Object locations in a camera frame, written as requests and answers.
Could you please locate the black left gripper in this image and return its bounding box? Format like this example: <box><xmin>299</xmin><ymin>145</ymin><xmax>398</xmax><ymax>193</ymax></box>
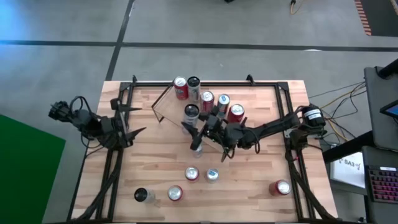
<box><xmin>102</xmin><ymin>98</ymin><xmax>147</xmax><ymax>149</ymax></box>

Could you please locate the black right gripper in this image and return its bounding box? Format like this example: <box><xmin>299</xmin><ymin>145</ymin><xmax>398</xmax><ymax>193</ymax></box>
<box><xmin>181</xmin><ymin>105</ymin><xmax>249</xmax><ymax>156</ymax></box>

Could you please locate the white Celsius can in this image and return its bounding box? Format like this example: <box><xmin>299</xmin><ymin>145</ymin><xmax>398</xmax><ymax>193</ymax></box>
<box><xmin>182</xmin><ymin>103</ymin><xmax>201</xmax><ymax>135</ymax></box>
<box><xmin>187</xmin><ymin>76</ymin><xmax>201</xmax><ymax>103</ymax></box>
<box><xmin>134</xmin><ymin>187</ymin><xmax>155</xmax><ymax>203</ymax></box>

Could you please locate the blue silver Red Bull can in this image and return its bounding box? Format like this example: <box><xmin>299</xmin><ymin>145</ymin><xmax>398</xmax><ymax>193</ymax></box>
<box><xmin>205</xmin><ymin>167</ymin><xmax>220</xmax><ymax>184</ymax></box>
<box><xmin>191</xmin><ymin>141</ymin><xmax>203</xmax><ymax>159</ymax></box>
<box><xmin>216</xmin><ymin>93</ymin><xmax>231</xmax><ymax>118</ymax></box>

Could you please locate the red strawberry Fanta can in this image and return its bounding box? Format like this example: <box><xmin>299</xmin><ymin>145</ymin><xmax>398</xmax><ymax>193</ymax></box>
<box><xmin>184</xmin><ymin>166</ymin><xmax>200</xmax><ymax>182</ymax></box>
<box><xmin>173</xmin><ymin>76</ymin><xmax>189</xmax><ymax>101</ymax></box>
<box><xmin>167</xmin><ymin>185</ymin><xmax>184</xmax><ymax>202</ymax></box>

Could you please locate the green floor mat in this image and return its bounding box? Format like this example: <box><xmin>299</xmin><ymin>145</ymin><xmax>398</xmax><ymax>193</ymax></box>
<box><xmin>0</xmin><ymin>113</ymin><xmax>67</xmax><ymax>224</ymax></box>

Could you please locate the white paper sign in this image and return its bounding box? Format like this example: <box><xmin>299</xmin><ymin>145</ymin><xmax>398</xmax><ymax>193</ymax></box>
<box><xmin>329</xmin><ymin>151</ymin><xmax>367</xmax><ymax>189</ymax></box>

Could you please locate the grey side desk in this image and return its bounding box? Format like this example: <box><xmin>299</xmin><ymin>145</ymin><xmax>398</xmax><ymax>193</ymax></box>
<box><xmin>363</xmin><ymin>65</ymin><xmax>398</xmax><ymax>150</ymax></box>

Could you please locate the black backlit keyboard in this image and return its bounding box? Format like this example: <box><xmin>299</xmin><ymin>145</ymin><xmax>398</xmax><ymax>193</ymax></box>
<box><xmin>366</xmin><ymin>166</ymin><xmax>398</xmax><ymax>202</ymax></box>

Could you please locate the tablet with blue screen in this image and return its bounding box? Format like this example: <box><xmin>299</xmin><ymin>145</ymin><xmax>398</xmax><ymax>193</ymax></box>
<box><xmin>379</xmin><ymin>99</ymin><xmax>398</xmax><ymax>119</ymax></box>

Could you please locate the black pole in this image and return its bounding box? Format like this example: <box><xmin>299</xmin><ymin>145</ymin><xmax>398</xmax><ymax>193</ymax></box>
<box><xmin>376</xmin><ymin>58</ymin><xmax>398</xmax><ymax>79</ymax></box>

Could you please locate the black striped floor mat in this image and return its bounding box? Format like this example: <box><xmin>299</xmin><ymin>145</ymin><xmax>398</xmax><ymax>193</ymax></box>
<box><xmin>354</xmin><ymin>0</ymin><xmax>398</xmax><ymax>37</ymax></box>

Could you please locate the wooden shelf black metal frame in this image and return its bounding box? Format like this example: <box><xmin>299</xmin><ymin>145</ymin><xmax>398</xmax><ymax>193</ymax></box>
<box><xmin>151</xmin><ymin>77</ymin><xmax>249</xmax><ymax>163</ymax></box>

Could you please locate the yellow floor cable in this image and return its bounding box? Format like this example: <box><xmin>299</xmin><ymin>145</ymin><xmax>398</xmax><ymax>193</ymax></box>
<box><xmin>289</xmin><ymin>0</ymin><xmax>304</xmax><ymax>16</ymax></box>

